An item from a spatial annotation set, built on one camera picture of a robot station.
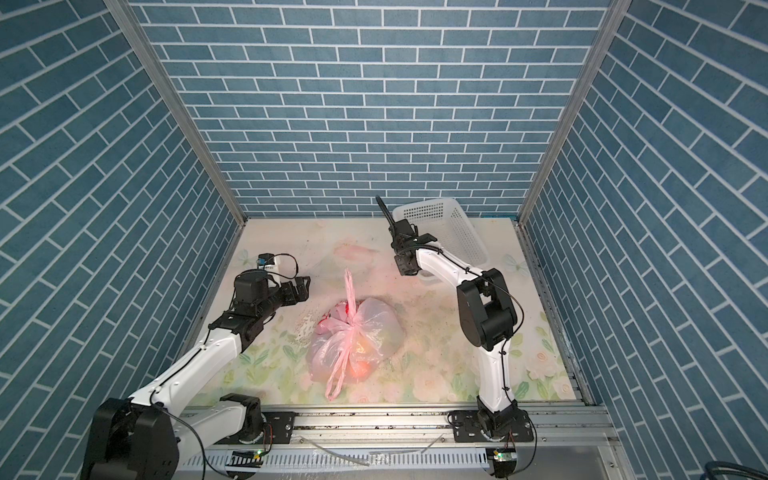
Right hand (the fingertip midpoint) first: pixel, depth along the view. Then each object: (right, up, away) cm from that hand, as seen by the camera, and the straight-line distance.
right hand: (414, 263), depth 98 cm
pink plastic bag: (-18, -19, -19) cm, 32 cm away
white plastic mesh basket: (+14, +15, +18) cm, 28 cm away
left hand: (-33, -4, -13) cm, 35 cm away
